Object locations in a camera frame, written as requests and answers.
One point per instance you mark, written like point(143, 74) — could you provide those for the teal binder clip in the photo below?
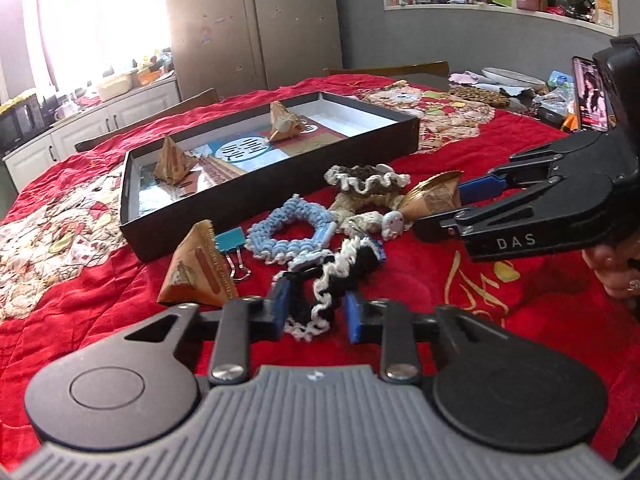
point(230, 240)

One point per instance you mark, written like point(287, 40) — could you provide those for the white blue hair clip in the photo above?
point(305, 261)

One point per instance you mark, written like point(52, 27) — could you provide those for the red printed blanket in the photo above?
point(425, 280)

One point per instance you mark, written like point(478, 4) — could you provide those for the white kitchen cabinet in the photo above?
point(100, 127)

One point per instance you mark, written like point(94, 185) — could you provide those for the brown paper pyramid packet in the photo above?
point(192, 270)
point(282, 122)
point(430, 197)
point(172, 162)

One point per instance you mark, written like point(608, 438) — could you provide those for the brown white crochet scrunchie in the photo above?
point(365, 177)

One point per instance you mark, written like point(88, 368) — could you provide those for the black white crochet scrunchie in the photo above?
point(327, 290)

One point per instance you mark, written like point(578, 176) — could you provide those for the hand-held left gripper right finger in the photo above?
point(353, 318)

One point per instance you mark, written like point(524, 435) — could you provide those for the kitchen window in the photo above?
point(100, 15)

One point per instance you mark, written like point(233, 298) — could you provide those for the white bottle orange label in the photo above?
point(605, 5)

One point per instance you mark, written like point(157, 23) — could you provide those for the black microwave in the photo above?
point(17, 122)

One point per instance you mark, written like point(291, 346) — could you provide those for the blue crochet scrunchie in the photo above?
point(262, 237)

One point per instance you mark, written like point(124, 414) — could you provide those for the small black case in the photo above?
point(554, 115)

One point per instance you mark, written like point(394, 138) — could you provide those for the dark wooden chair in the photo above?
point(195, 97)
point(390, 69)

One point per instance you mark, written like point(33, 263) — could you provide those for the black shallow box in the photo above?
point(260, 192)

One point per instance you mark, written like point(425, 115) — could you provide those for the orange container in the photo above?
point(148, 76)

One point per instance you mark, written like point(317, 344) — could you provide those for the pink cloth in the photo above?
point(465, 77)

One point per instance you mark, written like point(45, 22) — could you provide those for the brown woven trivet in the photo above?
point(477, 95)

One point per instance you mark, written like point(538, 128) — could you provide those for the smartphone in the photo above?
point(592, 95)

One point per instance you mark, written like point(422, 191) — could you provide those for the white cartoon charm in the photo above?
point(395, 222)

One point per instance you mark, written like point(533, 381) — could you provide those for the beige crochet scrunchie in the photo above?
point(345, 207)

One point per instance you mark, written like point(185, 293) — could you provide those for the beige double-door refrigerator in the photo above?
point(225, 25)

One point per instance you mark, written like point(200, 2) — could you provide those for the white plate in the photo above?
point(510, 77)

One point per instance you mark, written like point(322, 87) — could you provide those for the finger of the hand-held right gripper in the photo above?
point(480, 189)
point(440, 227)

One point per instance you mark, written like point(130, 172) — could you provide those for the person's right hand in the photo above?
point(615, 267)

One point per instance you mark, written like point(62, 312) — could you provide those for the cream plastic container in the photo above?
point(115, 87)

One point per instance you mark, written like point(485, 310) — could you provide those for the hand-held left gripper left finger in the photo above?
point(280, 306)

